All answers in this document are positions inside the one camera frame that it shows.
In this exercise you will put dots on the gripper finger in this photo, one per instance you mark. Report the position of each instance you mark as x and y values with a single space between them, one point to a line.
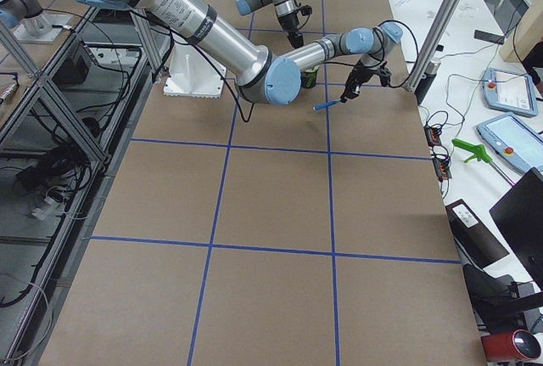
354 91
293 38
345 95
299 39

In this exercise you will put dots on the blue marker pen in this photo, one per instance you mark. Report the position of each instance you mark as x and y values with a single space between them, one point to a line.
325 106

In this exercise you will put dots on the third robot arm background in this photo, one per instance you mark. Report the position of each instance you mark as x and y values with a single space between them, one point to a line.
30 22

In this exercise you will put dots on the black mesh pen cup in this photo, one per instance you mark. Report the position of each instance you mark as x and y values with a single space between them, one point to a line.
309 77

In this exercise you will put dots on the black smartphone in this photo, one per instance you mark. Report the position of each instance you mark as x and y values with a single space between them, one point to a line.
489 37

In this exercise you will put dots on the far blue teach pendant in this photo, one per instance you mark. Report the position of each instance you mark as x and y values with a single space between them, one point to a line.
510 91

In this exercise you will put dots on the blue teach pendant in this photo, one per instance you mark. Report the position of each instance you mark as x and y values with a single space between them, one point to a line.
514 141
510 91

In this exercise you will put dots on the near blue teach pendant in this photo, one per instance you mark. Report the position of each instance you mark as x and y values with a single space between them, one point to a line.
514 141

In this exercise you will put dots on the black box with label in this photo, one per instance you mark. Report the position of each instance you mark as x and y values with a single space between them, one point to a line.
473 235

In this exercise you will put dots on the black monitor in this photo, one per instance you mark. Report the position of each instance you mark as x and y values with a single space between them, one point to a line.
518 217

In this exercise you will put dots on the red cylindrical speaker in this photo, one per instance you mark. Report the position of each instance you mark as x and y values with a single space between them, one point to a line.
516 345

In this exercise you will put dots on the aluminium frame post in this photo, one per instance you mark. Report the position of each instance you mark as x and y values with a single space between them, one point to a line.
426 52

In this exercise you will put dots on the usb hub with cables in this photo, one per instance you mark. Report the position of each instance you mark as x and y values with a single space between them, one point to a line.
442 162
433 131

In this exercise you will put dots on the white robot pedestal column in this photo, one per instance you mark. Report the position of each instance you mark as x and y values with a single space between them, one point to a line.
190 75

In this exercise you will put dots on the green handled grabber tool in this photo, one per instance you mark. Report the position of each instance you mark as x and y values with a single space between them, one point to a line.
478 153

